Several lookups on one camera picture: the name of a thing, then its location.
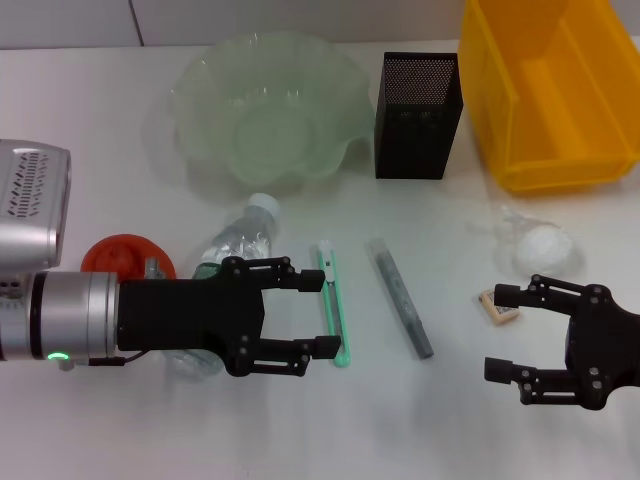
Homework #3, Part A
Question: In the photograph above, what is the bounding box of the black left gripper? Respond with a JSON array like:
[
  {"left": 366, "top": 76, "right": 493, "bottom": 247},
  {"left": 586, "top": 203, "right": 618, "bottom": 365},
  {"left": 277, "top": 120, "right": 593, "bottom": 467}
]
[{"left": 117, "top": 255, "right": 343, "bottom": 379}]

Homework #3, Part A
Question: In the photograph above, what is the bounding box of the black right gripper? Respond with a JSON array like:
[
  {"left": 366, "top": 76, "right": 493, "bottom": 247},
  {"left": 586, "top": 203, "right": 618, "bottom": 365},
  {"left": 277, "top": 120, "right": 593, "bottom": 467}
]
[{"left": 482, "top": 273, "right": 640, "bottom": 412}]

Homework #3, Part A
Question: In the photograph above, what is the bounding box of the beige barcode eraser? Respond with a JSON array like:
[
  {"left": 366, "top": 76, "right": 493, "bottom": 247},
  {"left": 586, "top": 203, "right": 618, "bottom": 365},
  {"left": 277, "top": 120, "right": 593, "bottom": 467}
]
[{"left": 477, "top": 287, "right": 521, "bottom": 329}]

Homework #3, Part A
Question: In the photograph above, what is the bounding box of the mint green utility knife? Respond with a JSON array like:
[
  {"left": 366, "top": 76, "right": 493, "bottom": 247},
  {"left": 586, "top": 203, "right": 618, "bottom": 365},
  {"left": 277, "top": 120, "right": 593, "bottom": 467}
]
[{"left": 314, "top": 239, "right": 354, "bottom": 370}]

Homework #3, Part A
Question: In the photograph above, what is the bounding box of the clear green-label water bottle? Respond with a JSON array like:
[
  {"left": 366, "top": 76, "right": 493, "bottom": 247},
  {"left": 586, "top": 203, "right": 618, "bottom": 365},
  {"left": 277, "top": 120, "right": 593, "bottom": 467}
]
[{"left": 164, "top": 193, "right": 281, "bottom": 382}]

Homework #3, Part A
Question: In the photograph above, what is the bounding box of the white paper ball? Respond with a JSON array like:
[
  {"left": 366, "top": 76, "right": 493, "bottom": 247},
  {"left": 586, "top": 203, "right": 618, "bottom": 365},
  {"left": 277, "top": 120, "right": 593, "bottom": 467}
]
[{"left": 469, "top": 204, "right": 586, "bottom": 279}]

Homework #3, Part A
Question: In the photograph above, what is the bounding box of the gray marker pen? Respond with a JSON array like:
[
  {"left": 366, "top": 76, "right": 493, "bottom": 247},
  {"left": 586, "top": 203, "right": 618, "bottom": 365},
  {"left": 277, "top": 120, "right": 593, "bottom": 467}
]
[{"left": 368, "top": 237, "right": 435, "bottom": 361}]

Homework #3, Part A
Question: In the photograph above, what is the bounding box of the red-orange toy fruit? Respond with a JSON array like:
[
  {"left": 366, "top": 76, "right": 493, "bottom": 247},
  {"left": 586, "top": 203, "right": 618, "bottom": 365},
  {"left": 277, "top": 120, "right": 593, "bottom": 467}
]
[{"left": 81, "top": 233, "right": 179, "bottom": 281}]

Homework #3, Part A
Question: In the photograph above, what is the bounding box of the pale green wavy fruit plate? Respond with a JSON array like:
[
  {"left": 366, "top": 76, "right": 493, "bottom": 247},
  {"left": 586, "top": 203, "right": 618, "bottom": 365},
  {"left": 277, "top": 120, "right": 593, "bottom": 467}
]
[{"left": 172, "top": 29, "right": 376, "bottom": 194}]

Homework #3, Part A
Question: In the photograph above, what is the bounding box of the black mesh pen holder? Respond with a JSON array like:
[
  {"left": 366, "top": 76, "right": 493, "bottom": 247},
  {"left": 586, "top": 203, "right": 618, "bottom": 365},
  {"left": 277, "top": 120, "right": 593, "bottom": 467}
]
[{"left": 373, "top": 51, "right": 465, "bottom": 181}]

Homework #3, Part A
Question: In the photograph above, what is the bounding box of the yellow plastic bin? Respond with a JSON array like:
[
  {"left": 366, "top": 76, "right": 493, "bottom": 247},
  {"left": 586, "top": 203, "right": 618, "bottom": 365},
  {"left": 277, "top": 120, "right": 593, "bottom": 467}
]
[{"left": 457, "top": 0, "right": 640, "bottom": 197}]

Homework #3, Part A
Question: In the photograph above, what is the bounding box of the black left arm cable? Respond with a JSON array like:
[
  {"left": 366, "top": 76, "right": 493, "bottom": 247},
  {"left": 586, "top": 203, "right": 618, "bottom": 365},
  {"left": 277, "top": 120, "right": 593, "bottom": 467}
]
[{"left": 57, "top": 349, "right": 151, "bottom": 371}]

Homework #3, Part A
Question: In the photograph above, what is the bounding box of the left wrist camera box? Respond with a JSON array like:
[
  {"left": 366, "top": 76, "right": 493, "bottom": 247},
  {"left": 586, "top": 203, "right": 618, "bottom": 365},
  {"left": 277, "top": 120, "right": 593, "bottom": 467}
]
[{"left": 0, "top": 139, "right": 72, "bottom": 271}]

